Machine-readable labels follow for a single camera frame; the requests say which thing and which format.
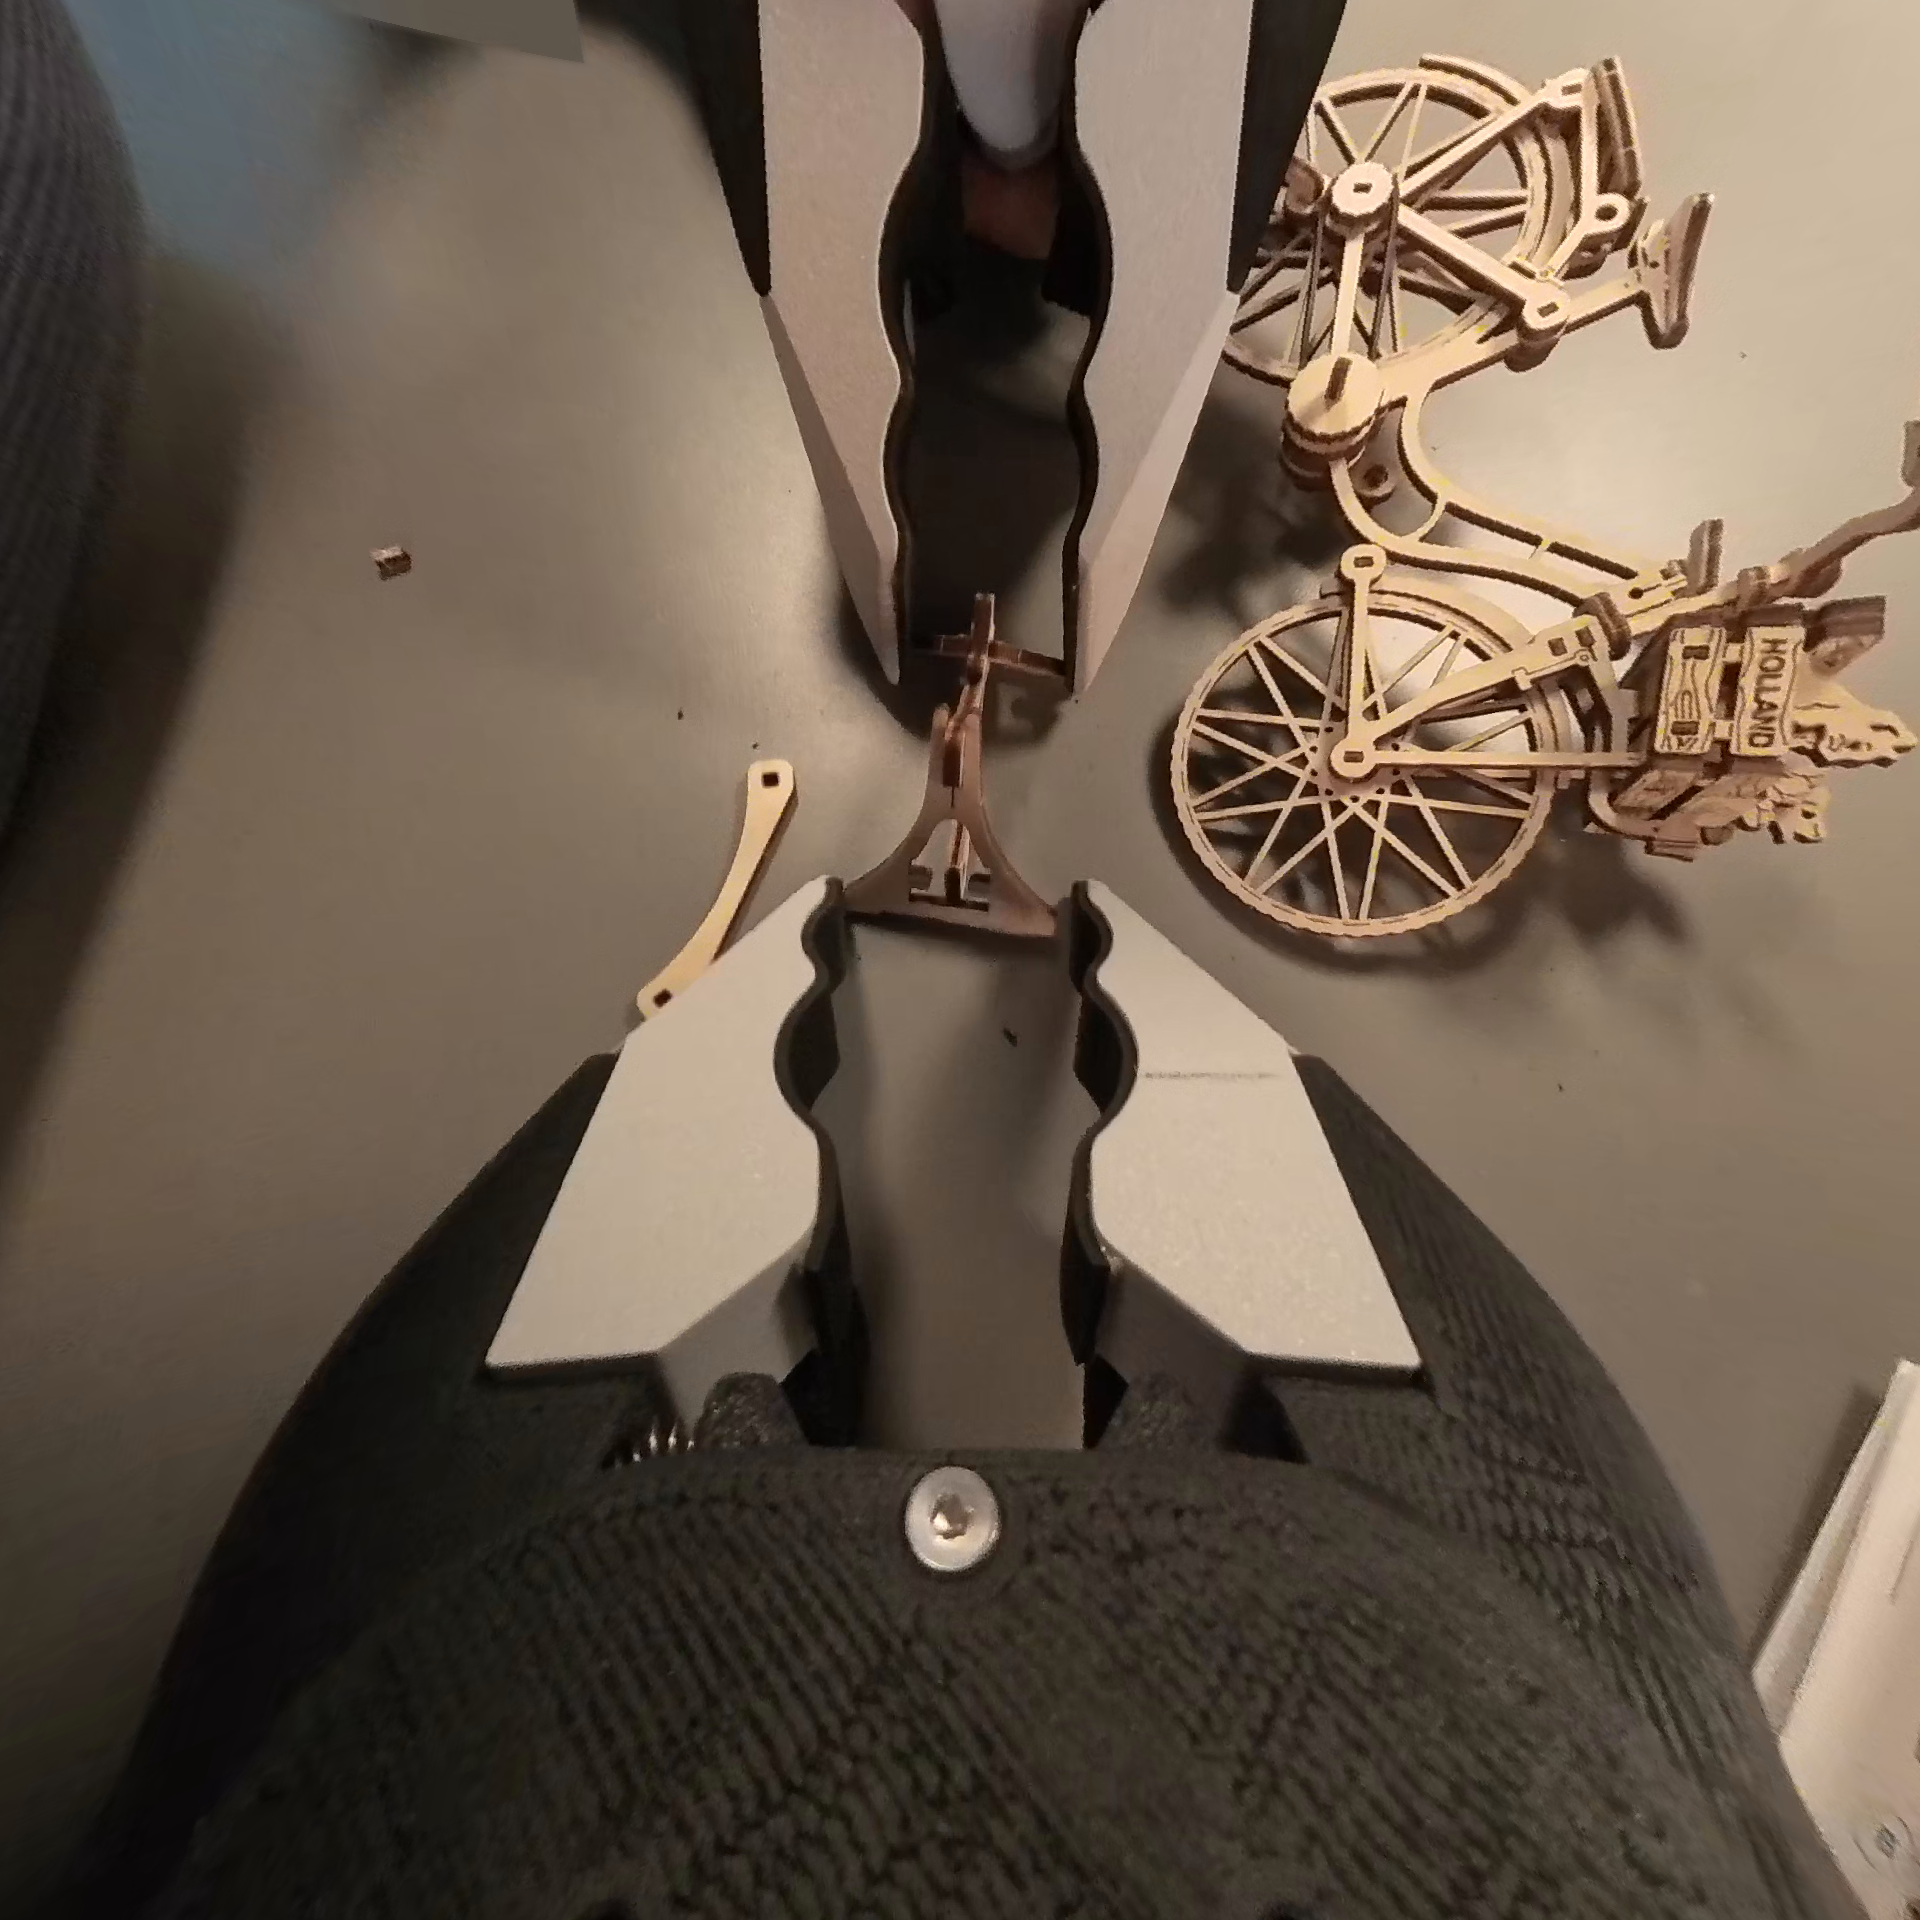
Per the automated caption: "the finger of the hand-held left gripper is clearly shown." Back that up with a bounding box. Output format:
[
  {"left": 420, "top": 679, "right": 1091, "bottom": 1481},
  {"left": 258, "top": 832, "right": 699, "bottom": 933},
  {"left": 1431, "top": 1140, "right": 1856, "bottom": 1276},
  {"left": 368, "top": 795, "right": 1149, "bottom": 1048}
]
[
  {"left": 756, "top": 0, "right": 948, "bottom": 684},
  {"left": 1055, "top": 0, "right": 1270, "bottom": 691}
]

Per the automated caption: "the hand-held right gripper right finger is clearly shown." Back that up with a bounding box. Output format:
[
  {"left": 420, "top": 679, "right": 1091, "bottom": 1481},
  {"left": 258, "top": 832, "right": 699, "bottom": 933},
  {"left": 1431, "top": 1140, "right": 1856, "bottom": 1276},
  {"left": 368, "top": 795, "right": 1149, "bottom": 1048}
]
[{"left": 1055, "top": 879, "right": 1423, "bottom": 1403}]

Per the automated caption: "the person's dark knit sweater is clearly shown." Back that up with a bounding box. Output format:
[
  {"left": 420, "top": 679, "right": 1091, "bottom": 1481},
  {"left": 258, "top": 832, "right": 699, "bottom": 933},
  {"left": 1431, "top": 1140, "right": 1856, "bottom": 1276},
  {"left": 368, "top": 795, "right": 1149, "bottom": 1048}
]
[{"left": 0, "top": 0, "right": 152, "bottom": 842}]

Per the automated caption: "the curved wooden strip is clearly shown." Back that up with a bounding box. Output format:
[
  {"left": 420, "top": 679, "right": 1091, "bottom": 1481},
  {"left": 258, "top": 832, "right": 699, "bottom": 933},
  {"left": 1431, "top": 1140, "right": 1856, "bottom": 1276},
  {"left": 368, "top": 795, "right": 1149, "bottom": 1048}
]
[{"left": 635, "top": 759, "right": 798, "bottom": 1025}]

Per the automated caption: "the person's left hand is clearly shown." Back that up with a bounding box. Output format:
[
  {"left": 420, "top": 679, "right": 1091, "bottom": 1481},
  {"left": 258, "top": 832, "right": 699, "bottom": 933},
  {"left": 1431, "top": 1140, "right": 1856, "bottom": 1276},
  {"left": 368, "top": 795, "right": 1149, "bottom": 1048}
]
[{"left": 964, "top": 146, "right": 1055, "bottom": 259}]

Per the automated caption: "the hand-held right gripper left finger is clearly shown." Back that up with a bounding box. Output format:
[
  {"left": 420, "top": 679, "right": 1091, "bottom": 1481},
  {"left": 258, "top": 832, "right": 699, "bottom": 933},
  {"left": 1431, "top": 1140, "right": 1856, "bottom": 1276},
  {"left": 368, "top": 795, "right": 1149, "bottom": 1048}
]
[{"left": 482, "top": 876, "right": 859, "bottom": 1403}]

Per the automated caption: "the white instruction booklet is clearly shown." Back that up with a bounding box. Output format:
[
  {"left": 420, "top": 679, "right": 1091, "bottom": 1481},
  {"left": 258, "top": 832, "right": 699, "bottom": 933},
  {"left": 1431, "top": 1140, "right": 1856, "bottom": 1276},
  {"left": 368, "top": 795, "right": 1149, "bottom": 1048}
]
[{"left": 1751, "top": 1356, "right": 1920, "bottom": 1920}]

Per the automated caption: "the wooden bicycle model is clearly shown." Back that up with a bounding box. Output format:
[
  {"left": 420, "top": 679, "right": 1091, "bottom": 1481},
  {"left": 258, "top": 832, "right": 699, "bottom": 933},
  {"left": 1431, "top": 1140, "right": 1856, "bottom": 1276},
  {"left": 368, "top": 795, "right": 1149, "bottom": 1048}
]
[{"left": 1169, "top": 56, "right": 1920, "bottom": 944}]

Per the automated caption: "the wooden model stand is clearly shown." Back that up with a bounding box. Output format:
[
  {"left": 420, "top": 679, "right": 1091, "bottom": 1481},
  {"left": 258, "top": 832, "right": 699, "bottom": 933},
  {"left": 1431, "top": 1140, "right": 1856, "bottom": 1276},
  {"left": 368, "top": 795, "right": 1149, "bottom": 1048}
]
[{"left": 851, "top": 591, "right": 1073, "bottom": 944}]

